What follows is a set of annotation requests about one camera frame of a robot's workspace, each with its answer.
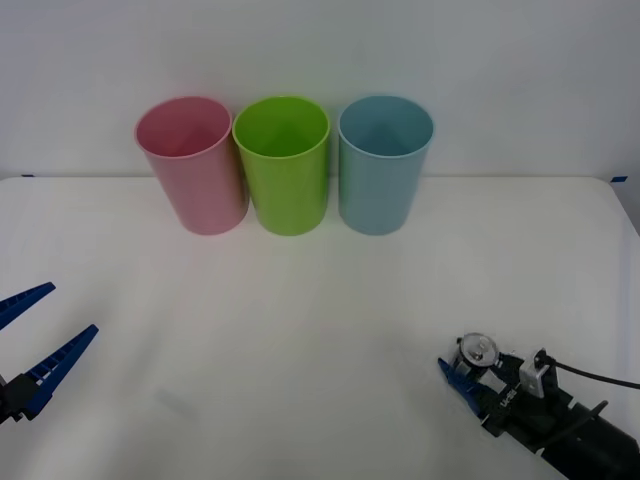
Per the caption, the pale blue plastic bin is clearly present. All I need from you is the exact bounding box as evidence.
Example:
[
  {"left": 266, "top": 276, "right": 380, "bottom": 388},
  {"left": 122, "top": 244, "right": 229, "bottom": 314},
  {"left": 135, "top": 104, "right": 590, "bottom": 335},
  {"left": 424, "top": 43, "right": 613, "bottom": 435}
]
[{"left": 337, "top": 94, "right": 435, "bottom": 237}]

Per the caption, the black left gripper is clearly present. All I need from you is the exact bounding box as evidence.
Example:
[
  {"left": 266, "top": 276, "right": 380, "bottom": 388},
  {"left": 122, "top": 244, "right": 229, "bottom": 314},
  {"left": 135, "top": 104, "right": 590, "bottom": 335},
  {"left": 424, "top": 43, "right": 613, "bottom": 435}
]
[{"left": 0, "top": 282, "right": 100, "bottom": 427}]

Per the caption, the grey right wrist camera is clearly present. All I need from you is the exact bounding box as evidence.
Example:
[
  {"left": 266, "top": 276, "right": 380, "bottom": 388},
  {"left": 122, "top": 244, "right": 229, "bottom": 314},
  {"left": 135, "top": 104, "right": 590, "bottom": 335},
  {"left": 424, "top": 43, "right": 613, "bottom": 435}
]
[{"left": 518, "top": 348, "right": 552, "bottom": 399}]

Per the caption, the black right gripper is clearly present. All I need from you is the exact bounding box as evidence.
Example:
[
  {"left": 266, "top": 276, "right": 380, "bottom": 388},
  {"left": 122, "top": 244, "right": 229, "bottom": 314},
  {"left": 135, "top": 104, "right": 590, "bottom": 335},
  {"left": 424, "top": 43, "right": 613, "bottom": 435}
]
[{"left": 438, "top": 347, "right": 576, "bottom": 454}]

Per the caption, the black and silver drink can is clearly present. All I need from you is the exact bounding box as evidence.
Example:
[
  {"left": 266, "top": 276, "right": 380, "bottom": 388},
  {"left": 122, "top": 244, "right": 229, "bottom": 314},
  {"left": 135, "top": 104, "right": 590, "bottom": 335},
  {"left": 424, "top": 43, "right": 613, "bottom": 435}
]
[{"left": 452, "top": 332, "right": 507, "bottom": 396}]

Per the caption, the pink plastic bin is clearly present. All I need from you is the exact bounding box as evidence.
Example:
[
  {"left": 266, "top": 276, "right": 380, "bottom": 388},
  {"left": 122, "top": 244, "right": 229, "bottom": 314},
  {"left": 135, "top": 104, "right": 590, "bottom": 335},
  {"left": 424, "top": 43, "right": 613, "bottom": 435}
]
[{"left": 133, "top": 95, "right": 250, "bottom": 236}]

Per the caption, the black camera cable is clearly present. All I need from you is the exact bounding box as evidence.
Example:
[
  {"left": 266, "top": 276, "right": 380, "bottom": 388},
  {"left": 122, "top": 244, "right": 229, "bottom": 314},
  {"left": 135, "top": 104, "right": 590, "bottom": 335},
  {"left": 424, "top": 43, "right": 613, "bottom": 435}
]
[{"left": 544, "top": 360, "right": 640, "bottom": 447}]

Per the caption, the green plastic bin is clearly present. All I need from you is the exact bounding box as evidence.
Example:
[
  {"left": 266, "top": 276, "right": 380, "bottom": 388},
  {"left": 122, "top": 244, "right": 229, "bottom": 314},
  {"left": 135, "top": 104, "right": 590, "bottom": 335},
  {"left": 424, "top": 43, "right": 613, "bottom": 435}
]
[{"left": 231, "top": 95, "right": 332, "bottom": 237}]

